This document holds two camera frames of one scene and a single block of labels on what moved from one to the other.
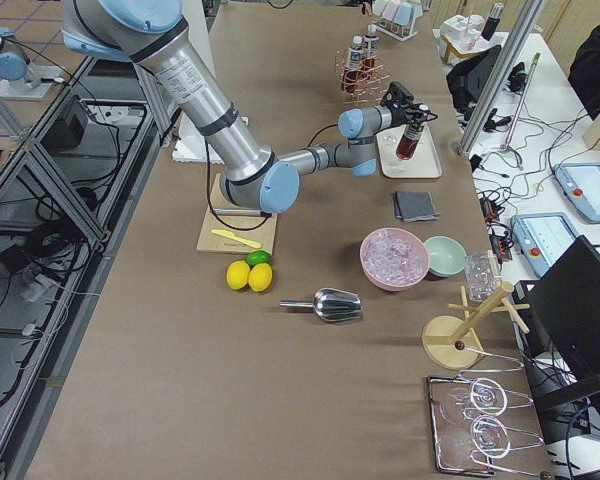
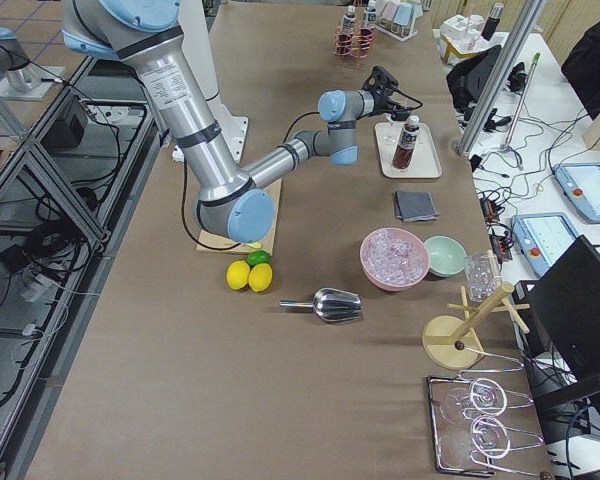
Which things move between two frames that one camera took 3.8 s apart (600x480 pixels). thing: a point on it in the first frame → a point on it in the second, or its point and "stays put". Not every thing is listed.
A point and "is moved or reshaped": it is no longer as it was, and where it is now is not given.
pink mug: x=390 y=9 stays put
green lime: x=256 y=257 stays put
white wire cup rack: x=400 y=32 stays put
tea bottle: x=353 y=76 → x=348 y=23
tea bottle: x=408 y=141 is moved or reshaped
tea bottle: x=370 y=55 → x=370 y=19
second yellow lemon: x=260 y=276 stays put
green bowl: x=447 y=256 stays put
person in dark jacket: x=595 y=69 stays put
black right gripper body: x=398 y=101 → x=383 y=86
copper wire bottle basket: x=362 y=75 → x=357 y=44
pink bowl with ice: x=394 y=259 stays put
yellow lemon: x=238 y=274 stays put
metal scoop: x=332 y=304 stays put
